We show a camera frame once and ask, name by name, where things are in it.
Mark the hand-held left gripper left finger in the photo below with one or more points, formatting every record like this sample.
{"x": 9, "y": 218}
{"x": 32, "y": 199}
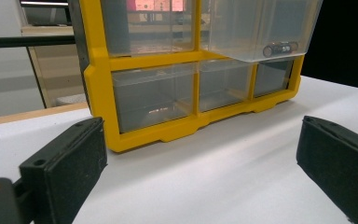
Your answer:
{"x": 65, "y": 168}

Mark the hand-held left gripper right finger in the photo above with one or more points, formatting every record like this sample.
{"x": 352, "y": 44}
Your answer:
{"x": 345, "y": 168}

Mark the yellow black drawer organizer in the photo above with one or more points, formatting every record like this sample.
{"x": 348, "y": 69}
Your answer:
{"x": 101, "y": 84}

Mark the black orange battery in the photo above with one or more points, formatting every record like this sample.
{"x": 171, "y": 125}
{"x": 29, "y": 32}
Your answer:
{"x": 278, "y": 49}

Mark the clear pulled-out plastic drawer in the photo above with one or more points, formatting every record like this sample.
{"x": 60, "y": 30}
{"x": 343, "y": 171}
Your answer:
{"x": 248, "y": 28}

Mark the wooden table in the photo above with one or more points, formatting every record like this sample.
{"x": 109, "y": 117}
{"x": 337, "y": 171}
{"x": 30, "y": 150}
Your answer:
{"x": 28, "y": 115}

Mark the light wooden cabinet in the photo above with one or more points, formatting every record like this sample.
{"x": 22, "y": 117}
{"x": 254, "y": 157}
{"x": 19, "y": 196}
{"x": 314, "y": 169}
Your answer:
{"x": 59, "y": 74}

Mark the black curtain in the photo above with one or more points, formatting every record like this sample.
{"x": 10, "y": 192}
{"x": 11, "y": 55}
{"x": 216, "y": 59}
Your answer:
{"x": 345, "y": 40}

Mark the black horizontal frame bar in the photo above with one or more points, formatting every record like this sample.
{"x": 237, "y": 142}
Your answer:
{"x": 28, "y": 41}

